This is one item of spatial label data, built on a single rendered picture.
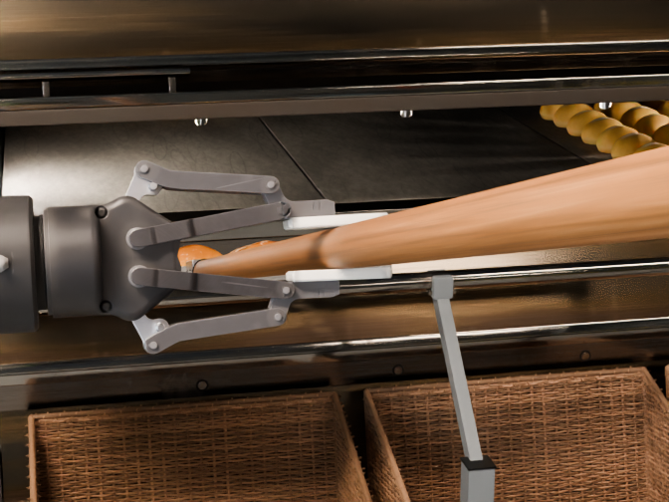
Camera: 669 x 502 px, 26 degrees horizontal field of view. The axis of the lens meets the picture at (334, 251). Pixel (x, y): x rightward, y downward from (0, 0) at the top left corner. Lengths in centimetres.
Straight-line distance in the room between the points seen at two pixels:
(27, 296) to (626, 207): 54
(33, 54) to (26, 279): 150
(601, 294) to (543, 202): 219
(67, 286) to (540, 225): 46
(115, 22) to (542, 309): 94
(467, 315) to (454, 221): 199
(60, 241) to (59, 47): 149
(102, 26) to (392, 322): 74
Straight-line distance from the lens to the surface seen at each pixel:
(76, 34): 244
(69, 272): 96
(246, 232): 254
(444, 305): 224
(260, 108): 234
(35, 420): 258
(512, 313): 269
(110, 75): 236
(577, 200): 53
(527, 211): 58
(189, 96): 233
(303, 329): 260
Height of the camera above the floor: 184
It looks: 17 degrees down
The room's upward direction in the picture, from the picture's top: straight up
